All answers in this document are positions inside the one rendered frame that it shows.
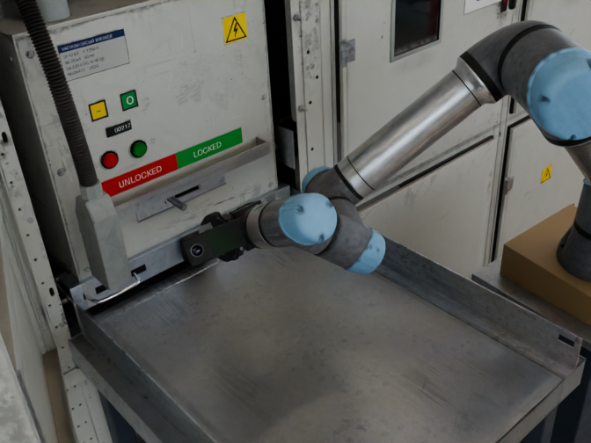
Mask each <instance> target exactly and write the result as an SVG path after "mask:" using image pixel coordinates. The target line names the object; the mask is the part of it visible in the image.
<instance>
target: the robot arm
mask: <svg viewBox="0 0 591 443"><path fill-rule="evenodd" d="M506 95H510V96H511V97H512V98H513V99H514V100H515V101H516V102H517V103H518V104H519V105H520V106H521V107H522V108H523V109H524V110H525V111H526V112H527V114H528V115H529V117H530V118H531V119H532V120H533V121H534V123H535V124H536V126H537V127H538V129H539V130H540V132H541V133H542V135H543V136H544V138H545V139H546V140H547V141H548V142H549V143H551V144H553V145H555V146H558V147H563V148H565V149H566V151H567V152H568V154H569V155H570V157H571V158H572V160H573V161H574V162H575V163H576V165H577V166H578V168H579V169H580V171H581V173H582V174H583V176H584V179H583V183H584V184H583V187H582V191H581V195H580V200H579V204H578V207H577V211H576V215H575V218H574V222H573V224H572V226H571V227H570V228H569V229H568V230H567V231H566V233H565V234H564V236H563V237H562V238H561V240H560V242H559V244H558V250H557V259H558V262H559V263H560V264H561V266H562V267H563V268H564V269H565V270H566V271H568V272H569V273H570V274H571V275H573V276H575V277H577V278H579V279H581V280H585V281H588V282H591V51H589V50H587V49H586V48H584V47H583V46H582V45H581V44H579V43H578V42H576V41H575V40H573V39H572V38H570V37H569V36H567V35H566V34H565V33H563V32H562V31H561V30H559V29H558V28H557V27H556V26H554V25H552V24H550V23H547V22H544V21H538V20H525V21H521V22H516V23H513V24H511V25H507V26H504V27H502V28H500V29H499V30H497V31H495V32H493V33H491V34H489V35H487V36H486V37H484V38H483V39H482V40H480V41H479V42H477V43H476V44H474V45H473V46H472V47H470V48H469V49H468V50H466V51H465V52H464V53H463V54H461V55H460V56H459V57H458V58H457V62H456V67H455V68H454V69H452V70H451V71H450V72H449V73H448V74H447V75H446V76H445V77H443V78H442V79H441V80H440V81H439V82H437V83H436V84H435V85H433V86H432V87H431V88H430V89H429V90H427V91H426V92H425V93H423V94H422V95H421V96H420V97H418V98H417V99H416V100H415V101H413V102H412V103H411V104H410V105H408V106H407V107H406V108H405V109H404V110H403V111H402V112H401V113H399V114H398V115H397V116H395V117H394V118H393V119H392V120H390V121H389V122H388V123H387V124H385V125H384V126H383V127H382V128H380V129H379V130H378V131H377V132H375V133H374V134H373V135H372V136H370V137H369V138H368V139H367V140H366V141H365V142H364V143H362V144H361V145H360V146H359V147H358V148H356V149H355V150H354V151H352V152H351V153H350V154H349V155H348V156H346V157H345V158H344V159H342V160H341V161H340V162H339V163H337V164H336V165H335V166H333V167H332V168H331V167H328V166H321V167H319V168H316V169H313V170H311V171H310V172H308V173H307V175H306V176H305V177H304V179H303V182H302V192H303V193H298V194H295V195H292V196H290V197H287V198H284V199H280V200H274V201H271V202H267V201H266V200H258V201H253V202H250V203H246V204H244V205H242V206H241V207H238V208H237V209H235V210H233V211H231V212H229V214H224V215H221V214H220V212H213V213H211V214H208V215H206V216H205V217H204V219H203V220H202V222H201V226H200V230H199V234H198V235H196V236H192V237H189V238H187V239H186V240H185V241H184V242H183V244H182V248H183V250H184V252H185V254H186V257H187V260H188V262H189V264H190V265H199V264H202V263H204V262H206V261H209V260H210V259H213V258H219V259H221V260H222V261H224V262H230V261H231V260H234V261H235V260H237V259H239V257H240V256H242V255H244V250H246V251H250V250H252V249H254V248H258V249H266V250H271V249H278V248H283V247H289V246H294V247H296V248H299V249H301V250H303V251H307V252H309V253H310V254H313V255H315V256H317V257H320V258H322V259H324V260H327V261H329V262H331V263H333V264H335V265H338V266H340V267H343V269H344V270H346V271H348V270H349V271H352V272H356V273H358V274H361V275H364V274H369V273H371V272H373V271H374V270H375V269H376V268H377V266H378V265H380V263H381V262H382V260H383V256H384V253H385V241H384V239H383V237H382V236H381V235H380V234H379V233H377V232H375V231H374V230H373V229H372V228H367V227H366V226H365V225H364V224H363V222H362V220H361V217H360V216H359V214H358V212H357V210H356V207H355V205H356V204H357V203H359V202H360V201H361V200H363V199H364V198H365V197H367V196H368V195H369V194H370V193H372V192H373V191H374V190H375V189H376V188H377V187H379V186H380V185H381V184H383V183H384V182H385V181H387V180H388V179H389V178H391V177H392V176H393V175H394V174H396V173H397V172H398V171H400V170H401V169H402V168H404V167H405V166H406V165H407V164H409V163H410V162H411V161H412V160H413V159H414V158H416V157H417V156H418V155H420V154H421V153H422V152H424V151H425V150H426V149H428V148H429V147H430V146H431V145H433V144H434V143H435V142H437V141H438V140H439V139H441V138H442V137H443V136H444V135H445V134H446V133H448V132H449V131H450V130H451V129H453V128H454V127H455V126H457V125H458V124H459V123H461V122H462V121H463V120H465V119H466V118H467V117H468V116H470V115H471V114H472V113H474V112H475V111H476V110H477V109H478V108H479V107H480V106H482V105H484V104H495V103H497V102H498V101H499V100H500V99H502V98H503V97H505V96H506ZM256 205H257V206H256Z"/></svg>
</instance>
